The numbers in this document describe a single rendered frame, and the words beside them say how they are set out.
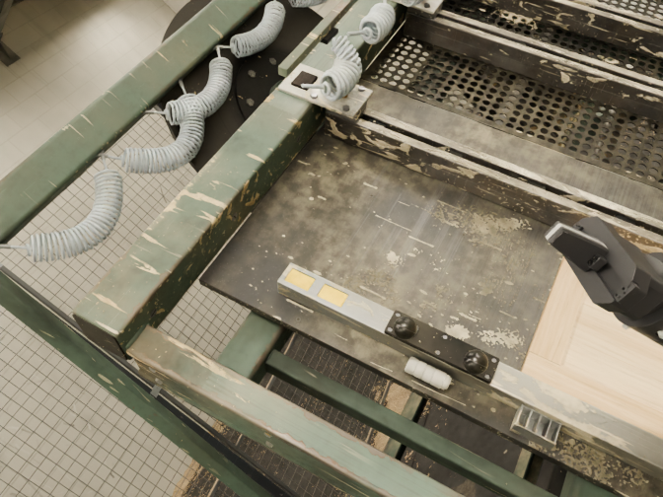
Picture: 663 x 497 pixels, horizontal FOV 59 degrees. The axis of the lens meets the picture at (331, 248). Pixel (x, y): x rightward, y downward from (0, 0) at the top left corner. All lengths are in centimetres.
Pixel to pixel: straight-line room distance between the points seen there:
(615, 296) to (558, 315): 57
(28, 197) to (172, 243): 48
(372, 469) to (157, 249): 53
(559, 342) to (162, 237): 75
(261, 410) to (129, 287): 31
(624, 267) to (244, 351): 71
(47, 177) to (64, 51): 565
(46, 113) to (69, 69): 65
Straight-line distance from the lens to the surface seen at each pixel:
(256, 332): 114
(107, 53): 734
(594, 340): 119
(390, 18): 142
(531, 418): 110
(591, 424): 109
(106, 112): 161
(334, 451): 97
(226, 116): 181
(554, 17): 188
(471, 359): 94
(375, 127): 133
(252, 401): 100
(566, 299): 122
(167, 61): 174
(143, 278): 108
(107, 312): 106
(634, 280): 62
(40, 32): 719
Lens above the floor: 195
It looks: 16 degrees down
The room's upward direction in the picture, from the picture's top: 46 degrees counter-clockwise
